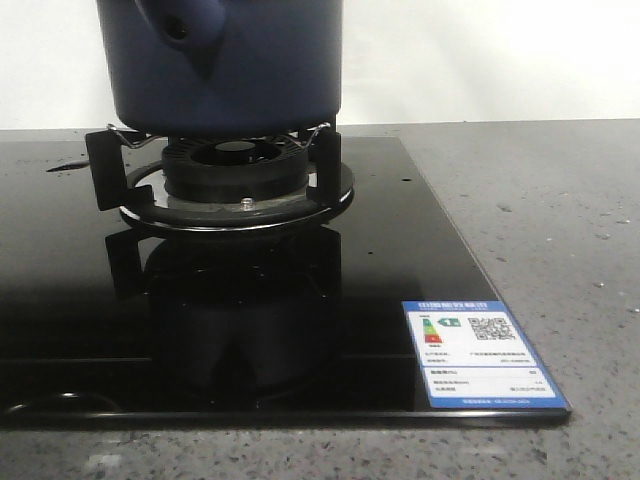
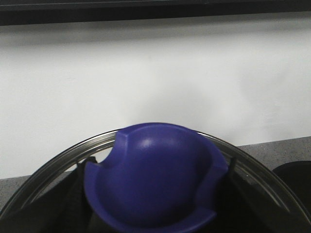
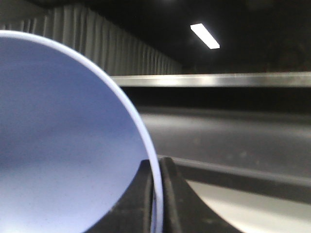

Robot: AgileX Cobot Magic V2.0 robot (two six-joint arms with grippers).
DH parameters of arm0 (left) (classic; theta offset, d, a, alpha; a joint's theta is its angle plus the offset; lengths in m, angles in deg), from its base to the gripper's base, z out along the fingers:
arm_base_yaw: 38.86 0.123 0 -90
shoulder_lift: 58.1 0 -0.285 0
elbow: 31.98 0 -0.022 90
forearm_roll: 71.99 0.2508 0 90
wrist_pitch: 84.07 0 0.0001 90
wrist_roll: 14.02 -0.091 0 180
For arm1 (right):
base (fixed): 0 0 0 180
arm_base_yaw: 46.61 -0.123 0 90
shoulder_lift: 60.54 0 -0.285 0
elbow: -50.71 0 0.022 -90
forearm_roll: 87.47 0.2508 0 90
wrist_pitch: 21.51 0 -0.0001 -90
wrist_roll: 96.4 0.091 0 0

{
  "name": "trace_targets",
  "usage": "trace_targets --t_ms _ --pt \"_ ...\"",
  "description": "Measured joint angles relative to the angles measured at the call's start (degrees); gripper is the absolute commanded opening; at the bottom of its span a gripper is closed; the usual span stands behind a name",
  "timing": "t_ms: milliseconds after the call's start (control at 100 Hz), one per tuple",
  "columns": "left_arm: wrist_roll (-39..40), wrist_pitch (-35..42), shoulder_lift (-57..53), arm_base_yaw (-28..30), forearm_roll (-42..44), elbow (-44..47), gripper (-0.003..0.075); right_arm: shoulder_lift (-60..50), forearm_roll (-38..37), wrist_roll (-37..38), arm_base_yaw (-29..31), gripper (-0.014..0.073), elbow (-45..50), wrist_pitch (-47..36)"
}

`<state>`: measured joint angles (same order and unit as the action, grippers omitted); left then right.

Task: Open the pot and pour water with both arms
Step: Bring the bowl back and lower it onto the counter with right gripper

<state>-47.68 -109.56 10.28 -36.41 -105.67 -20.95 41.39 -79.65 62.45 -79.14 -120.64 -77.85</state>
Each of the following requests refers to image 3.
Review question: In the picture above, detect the ceiling fluorescent light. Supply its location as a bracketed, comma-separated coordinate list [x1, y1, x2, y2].
[190, 23, 220, 50]

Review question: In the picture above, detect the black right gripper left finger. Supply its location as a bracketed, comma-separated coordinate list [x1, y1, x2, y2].
[87, 160, 154, 233]

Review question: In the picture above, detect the light blue ceramic bowl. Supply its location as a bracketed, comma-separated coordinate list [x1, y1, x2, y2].
[0, 30, 163, 233]

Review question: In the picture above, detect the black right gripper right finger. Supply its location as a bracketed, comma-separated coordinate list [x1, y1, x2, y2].
[159, 157, 240, 233]

